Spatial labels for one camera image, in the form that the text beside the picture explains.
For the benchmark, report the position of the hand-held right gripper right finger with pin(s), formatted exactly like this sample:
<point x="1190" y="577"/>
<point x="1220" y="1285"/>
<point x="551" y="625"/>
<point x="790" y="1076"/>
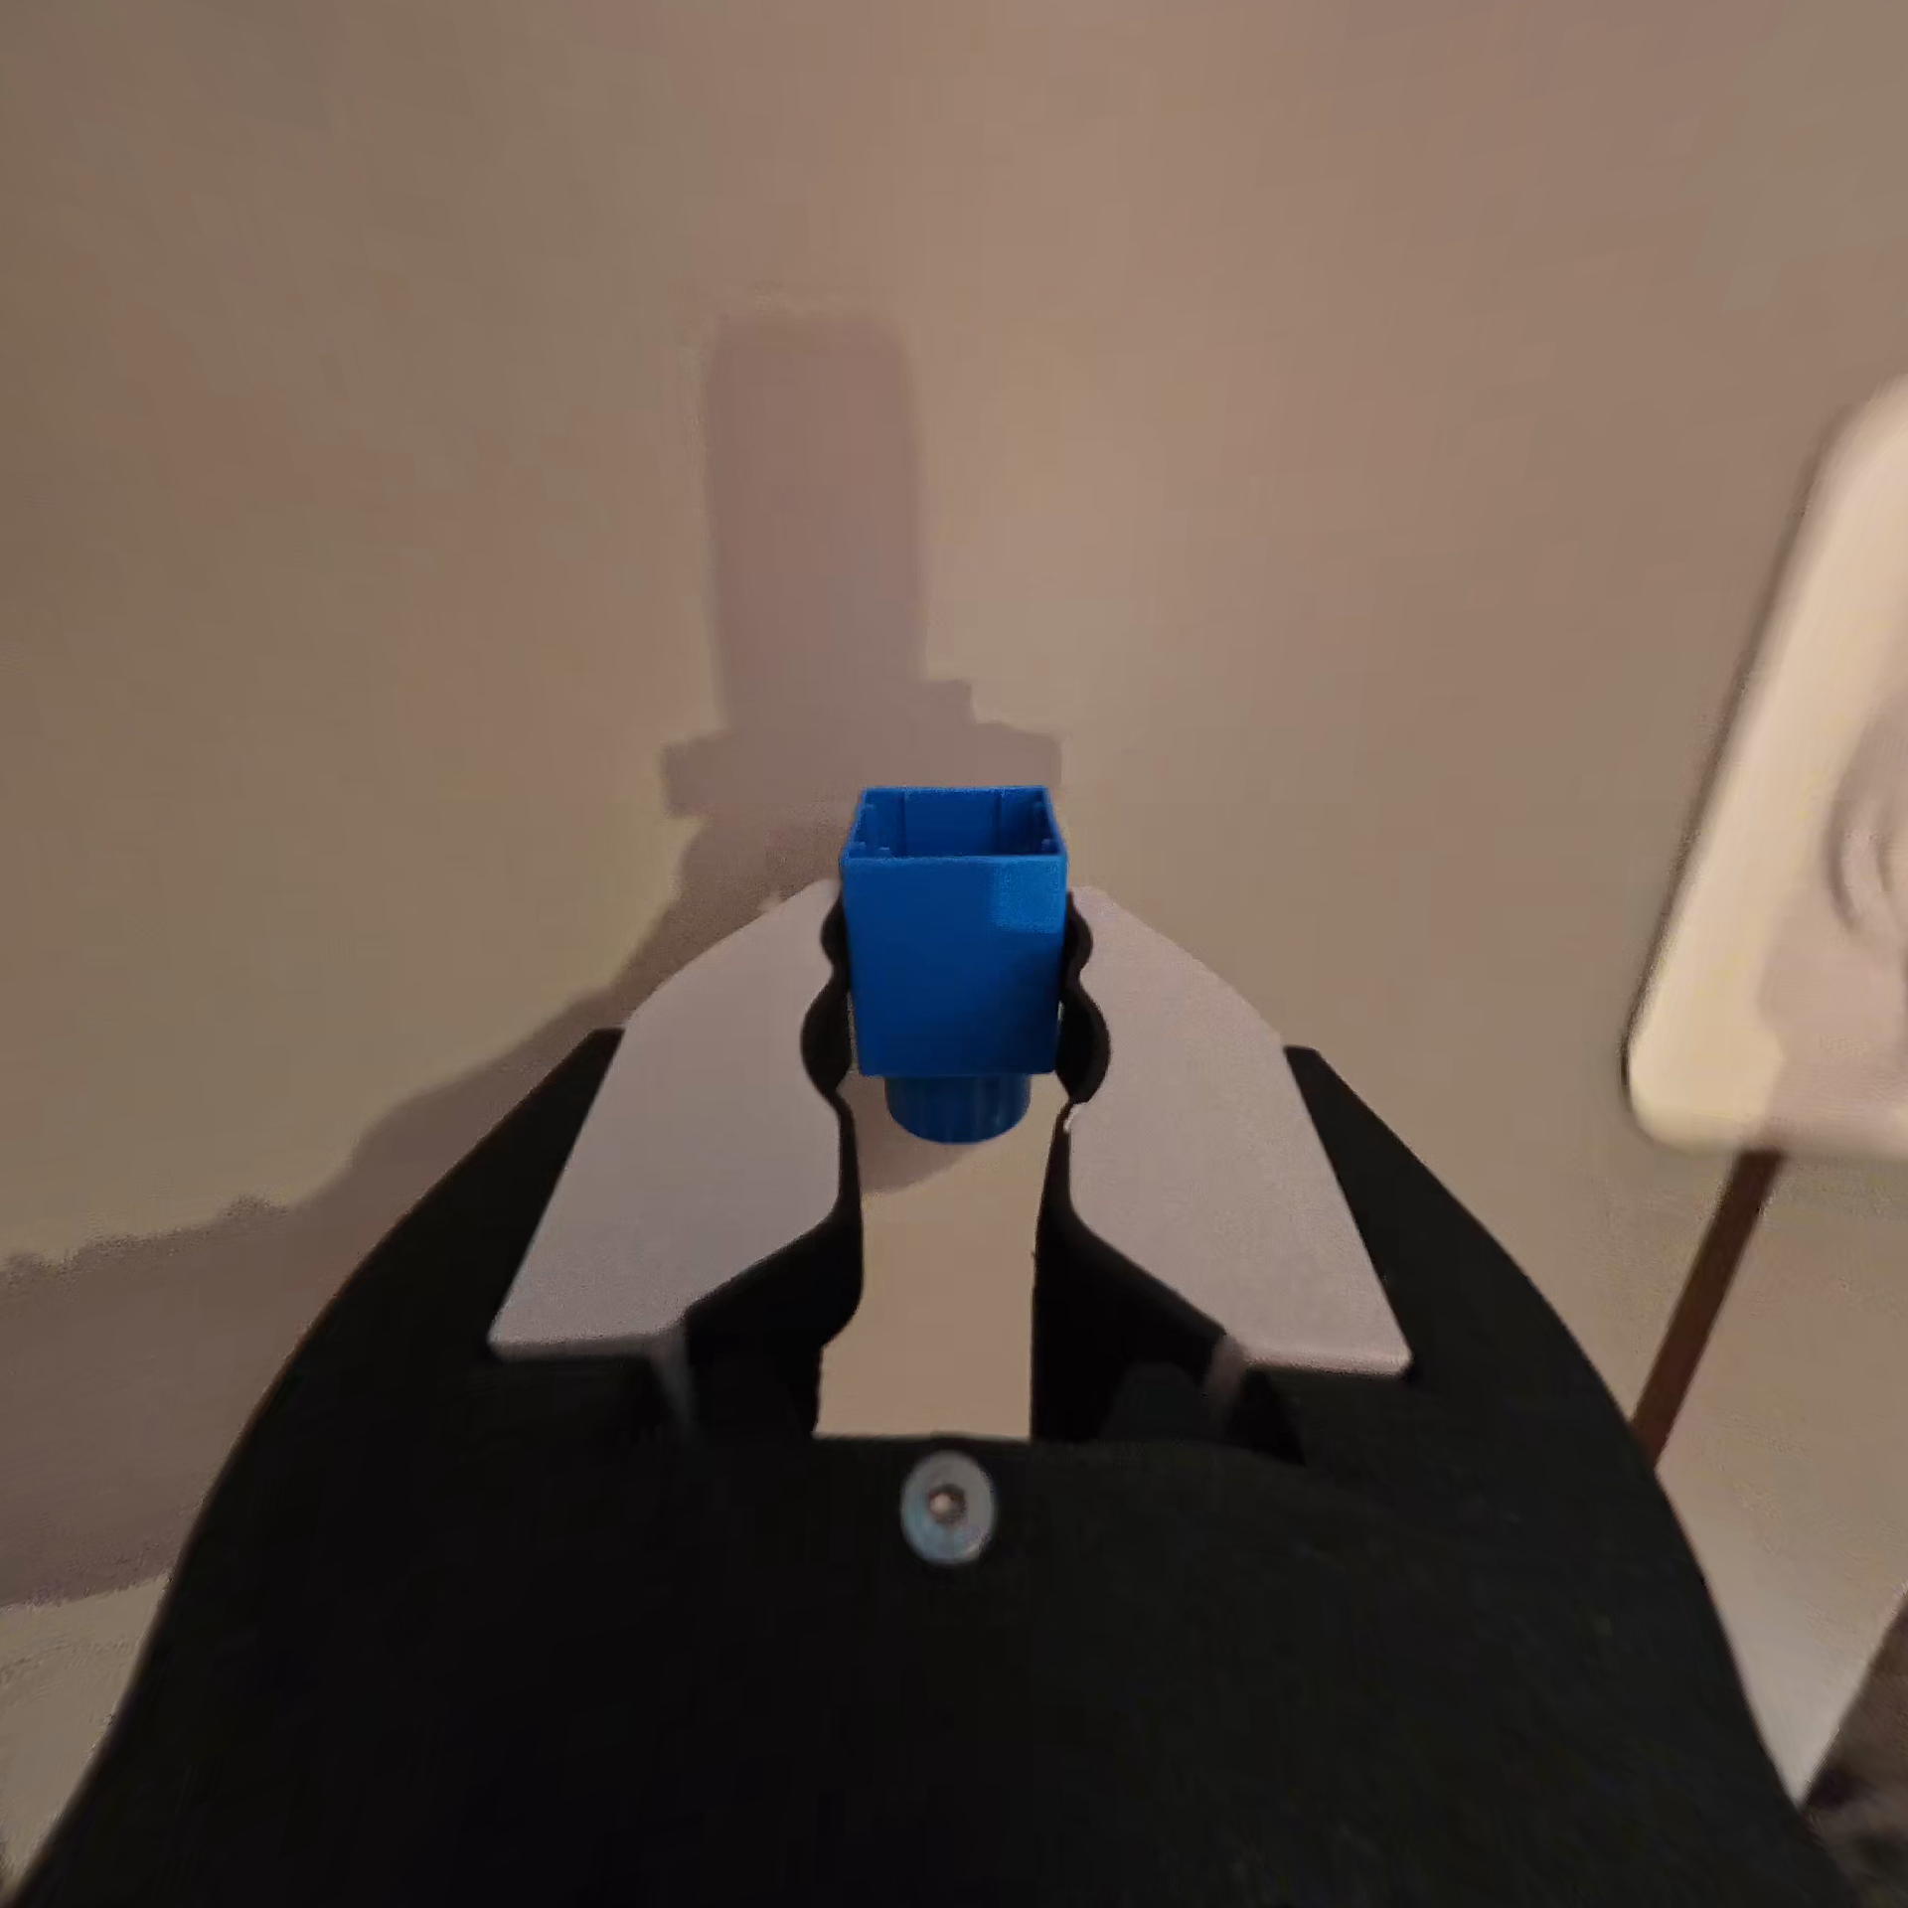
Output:
<point x="1223" y="1178"/>

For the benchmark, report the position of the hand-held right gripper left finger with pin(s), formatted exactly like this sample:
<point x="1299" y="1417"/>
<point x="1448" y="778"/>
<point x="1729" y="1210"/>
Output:
<point x="685" y="1163"/>

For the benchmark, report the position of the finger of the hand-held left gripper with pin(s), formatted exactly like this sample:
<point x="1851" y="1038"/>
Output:
<point x="1789" y="834"/>

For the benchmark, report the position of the blue mega block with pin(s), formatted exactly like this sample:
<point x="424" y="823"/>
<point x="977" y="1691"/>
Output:
<point x="957" y="954"/>

